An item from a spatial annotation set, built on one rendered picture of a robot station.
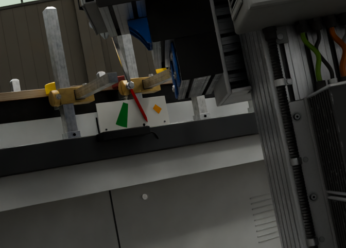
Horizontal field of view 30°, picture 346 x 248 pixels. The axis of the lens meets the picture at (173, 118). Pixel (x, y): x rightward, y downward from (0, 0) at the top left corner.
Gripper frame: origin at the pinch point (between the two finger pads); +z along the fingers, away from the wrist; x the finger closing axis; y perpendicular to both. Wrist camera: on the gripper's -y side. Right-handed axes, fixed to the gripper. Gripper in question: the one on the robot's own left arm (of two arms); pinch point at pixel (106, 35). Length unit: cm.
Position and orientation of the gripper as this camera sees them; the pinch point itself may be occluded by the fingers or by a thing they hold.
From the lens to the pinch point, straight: 208.7
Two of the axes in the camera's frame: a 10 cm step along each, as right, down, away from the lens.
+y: -6.2, 0.3, -7.9
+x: 7.7, -1.9, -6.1
